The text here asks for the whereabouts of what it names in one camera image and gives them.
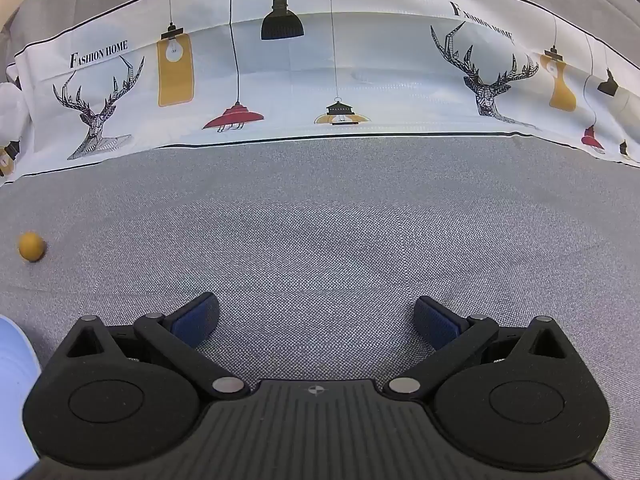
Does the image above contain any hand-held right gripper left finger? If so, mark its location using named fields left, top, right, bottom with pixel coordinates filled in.
left=56, top=292, right=251, bottom=403

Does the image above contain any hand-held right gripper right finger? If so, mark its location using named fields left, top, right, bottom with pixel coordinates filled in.
left=384, top=296, right=577, bottom=404

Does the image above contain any small yellow-orange kumquat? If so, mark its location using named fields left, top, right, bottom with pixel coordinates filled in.
left=18, top=232, right=47, bottom=263

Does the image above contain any light blue plate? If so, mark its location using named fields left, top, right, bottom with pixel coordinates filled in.
left=0, top=315, right=42, bottom=467

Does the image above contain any white printed deer lamp cloth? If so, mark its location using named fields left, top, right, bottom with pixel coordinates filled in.
left=0, top=0, right=640, bottom=187

